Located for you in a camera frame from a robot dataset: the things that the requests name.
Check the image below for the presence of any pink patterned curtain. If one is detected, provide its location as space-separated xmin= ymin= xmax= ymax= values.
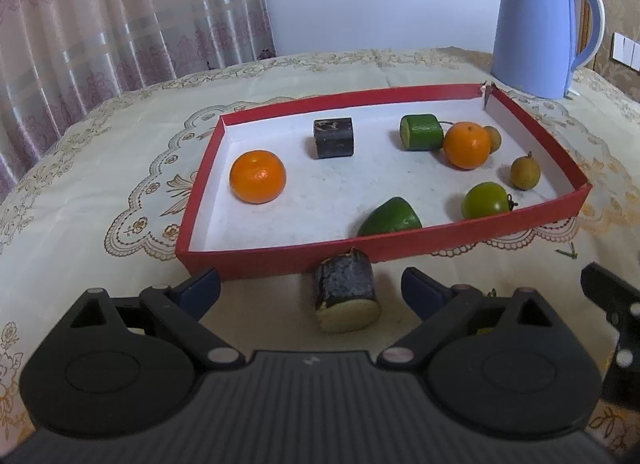
xmin=1 ymin=0 xmax=276 ymax=191

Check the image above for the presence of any dark sugarcane piece in tray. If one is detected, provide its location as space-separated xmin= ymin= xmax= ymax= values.
xmin=314 ymin=117 xmax=355 ymax=159

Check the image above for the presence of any right orange mandarin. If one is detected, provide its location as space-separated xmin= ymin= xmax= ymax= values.
xmin=442 ymin=122 xmax=491 ymax=171

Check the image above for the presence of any small brown longan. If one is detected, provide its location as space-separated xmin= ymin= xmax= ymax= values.
xmin=484 ymin=125 xmax=502 ymax=153

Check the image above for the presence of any left orange mandarin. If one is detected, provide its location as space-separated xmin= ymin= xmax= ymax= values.
xmin=229 ymin=150 xmax=286 ymax=204

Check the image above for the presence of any blue electric kettle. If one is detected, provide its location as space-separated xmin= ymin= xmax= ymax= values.
xmin=491 ymin=0 xmax=605 ymax=99

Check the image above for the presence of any yellowish longan fruit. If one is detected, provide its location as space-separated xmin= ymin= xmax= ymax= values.
xmin=510 ymin=152 xmax=541 ymax=191

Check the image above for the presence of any orange mandarin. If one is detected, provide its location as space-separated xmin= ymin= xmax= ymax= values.
xmin=229 ymin=150 xmax=286 ymax=204
xmin=442 ymin=122 xmax=491 ymax=171

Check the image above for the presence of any green cucumber piece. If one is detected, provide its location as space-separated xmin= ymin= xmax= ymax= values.
xmin=399 ymin=113 xmax=444 ymax=151

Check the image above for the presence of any white wall switch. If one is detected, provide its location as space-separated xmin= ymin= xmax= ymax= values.
xmin=611 ymin=32 xmax=640 ymax=72

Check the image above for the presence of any red shallow cardboard tray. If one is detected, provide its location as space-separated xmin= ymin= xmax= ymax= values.
xmin=176 ymin=84 xmax=591 ymax=280

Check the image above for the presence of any green tomato in tray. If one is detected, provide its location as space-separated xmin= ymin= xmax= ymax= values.
xmin=461 ymin=181 xmax=518 ymax=219

